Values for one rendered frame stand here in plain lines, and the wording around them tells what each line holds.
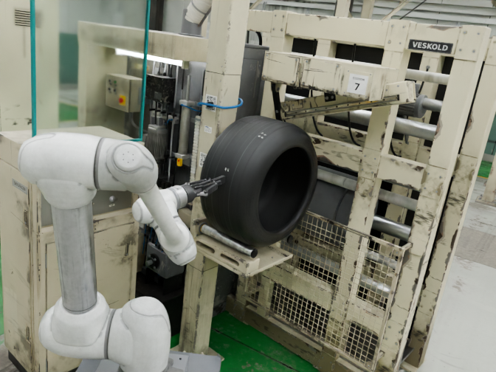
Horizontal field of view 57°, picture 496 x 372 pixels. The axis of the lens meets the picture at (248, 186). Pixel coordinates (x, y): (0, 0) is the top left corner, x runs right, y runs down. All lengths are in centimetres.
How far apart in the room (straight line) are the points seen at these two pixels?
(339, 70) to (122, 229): 132
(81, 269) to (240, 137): 94
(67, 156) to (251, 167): 94
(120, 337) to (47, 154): 62
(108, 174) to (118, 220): 131
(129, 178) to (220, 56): 122
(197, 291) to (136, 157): 157
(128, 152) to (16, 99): 428
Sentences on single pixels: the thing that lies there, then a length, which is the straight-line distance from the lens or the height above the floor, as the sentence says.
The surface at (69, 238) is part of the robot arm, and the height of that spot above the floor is 127.
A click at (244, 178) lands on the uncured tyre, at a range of 191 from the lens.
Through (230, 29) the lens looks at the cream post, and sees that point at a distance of 221.
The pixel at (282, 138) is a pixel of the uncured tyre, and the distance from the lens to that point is 200.
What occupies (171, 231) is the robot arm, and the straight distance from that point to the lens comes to 152.
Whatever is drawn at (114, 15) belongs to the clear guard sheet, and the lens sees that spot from 224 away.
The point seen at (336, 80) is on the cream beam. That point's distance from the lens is 215.
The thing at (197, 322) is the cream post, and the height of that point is 30.
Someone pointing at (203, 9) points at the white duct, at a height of 195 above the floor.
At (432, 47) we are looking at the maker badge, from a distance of 231.
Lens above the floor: 182
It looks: 18 degrees down
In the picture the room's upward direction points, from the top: 8 degrees clockwise
